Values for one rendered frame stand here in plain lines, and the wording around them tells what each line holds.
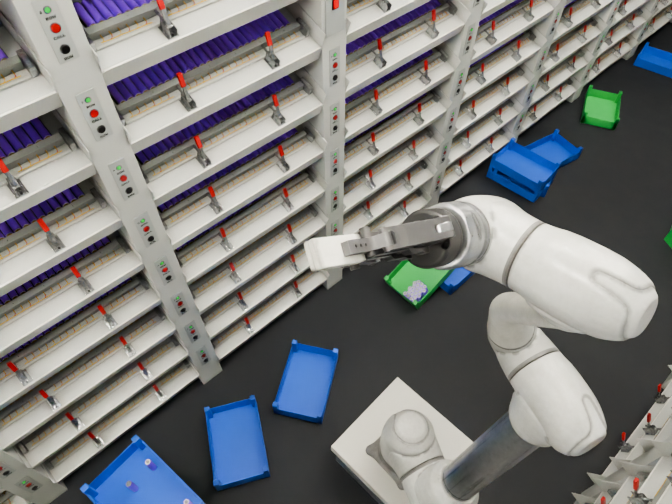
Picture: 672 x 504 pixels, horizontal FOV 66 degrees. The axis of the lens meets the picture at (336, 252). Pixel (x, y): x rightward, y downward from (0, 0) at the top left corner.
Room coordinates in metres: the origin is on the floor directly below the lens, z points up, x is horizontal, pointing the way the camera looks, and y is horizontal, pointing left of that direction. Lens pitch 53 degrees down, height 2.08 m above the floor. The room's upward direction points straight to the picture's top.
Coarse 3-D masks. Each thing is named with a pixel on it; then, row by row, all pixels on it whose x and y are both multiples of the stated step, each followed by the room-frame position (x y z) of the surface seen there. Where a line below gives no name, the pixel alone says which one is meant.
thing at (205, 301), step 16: (304, 208) 1.41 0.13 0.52; (304, 224) 1.34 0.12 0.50; (320, 224) 1.35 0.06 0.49; (272, 240) 1.25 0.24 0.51; (304, 240) 1.29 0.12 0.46; (272, 256) 1.19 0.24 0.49; (224, 272) 1.10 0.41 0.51; (240, 272) 1.11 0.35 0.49; (256, 272) 1.12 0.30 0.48; (224, 288) 1.04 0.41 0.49; (208, 304) 0.98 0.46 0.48
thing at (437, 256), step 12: (408, 216) 0.43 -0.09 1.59; (420, 216) 0.42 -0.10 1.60; (432, 216) 0.42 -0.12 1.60; (456, 228) 0.41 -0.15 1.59; (444, 240) 0.38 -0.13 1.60; (456, 240) 0.39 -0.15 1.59; (432, 252) 0.39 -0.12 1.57; (444, 252) 0.38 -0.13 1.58; (456, 252) 0.39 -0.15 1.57; (420, 264) 0.38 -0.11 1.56; (432, 264) 0.37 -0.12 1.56; (444, 264) 0.38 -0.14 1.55
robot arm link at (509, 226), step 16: (480, 208) 0.47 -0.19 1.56; (496, 208) 0.47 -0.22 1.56; (512, 208) 0.48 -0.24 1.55; (496, 224) 0.45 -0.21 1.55; (512, 224) 0.45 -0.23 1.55; (528, 224) 0.45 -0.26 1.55; (496, 240) 0.43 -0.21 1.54; (512, 240) 0.43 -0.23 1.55; (496, 256) 0.42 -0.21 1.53; (512, 256) 0.41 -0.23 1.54; (480, 272) 0.42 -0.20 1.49; (496, 272) 0.41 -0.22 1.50
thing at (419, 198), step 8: (416, 192) 1.87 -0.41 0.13; (424, 192) 1.85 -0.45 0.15; (408, 200) 1.82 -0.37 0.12; (416, 200) 1.83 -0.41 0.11; (424, 200) 1.84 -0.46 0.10; (392, 208) 1.74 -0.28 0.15; (400, 208) 1.77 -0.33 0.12; (408, 208) 1.78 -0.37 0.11; (416, 208) 1.78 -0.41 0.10; (384, 216) 1.71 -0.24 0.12; (392, 216) 1.71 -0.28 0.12; (400, 216) 1.72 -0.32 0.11; (376, 224) 1.66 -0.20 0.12; (384, 224) 1.67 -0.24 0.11; (392, 224) 1.67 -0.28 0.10
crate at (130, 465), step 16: (128, 448) 0.49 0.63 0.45; (144, 448) 0.50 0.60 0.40; (112, 464) 0.44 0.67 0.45; (128, 464) 0.45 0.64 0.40; (144, 464) 0.45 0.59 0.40; (160, 464) 0.45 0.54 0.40; (96, 480) 0.39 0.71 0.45; (112, 480) 0.40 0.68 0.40; (128, 480) 0.40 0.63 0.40; (144, 480) 0.40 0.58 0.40; (160, 480) 0.40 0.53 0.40; (176, 480) 0.40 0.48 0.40; (96, 496) 0.36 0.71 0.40; (112, 496) 0.36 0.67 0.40; (128, 496) 0.36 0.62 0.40; (144, 496) 0.36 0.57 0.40; (160, 496) 0.36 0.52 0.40; (176, 496) 0.36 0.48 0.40; (192, 496) 0.36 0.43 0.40
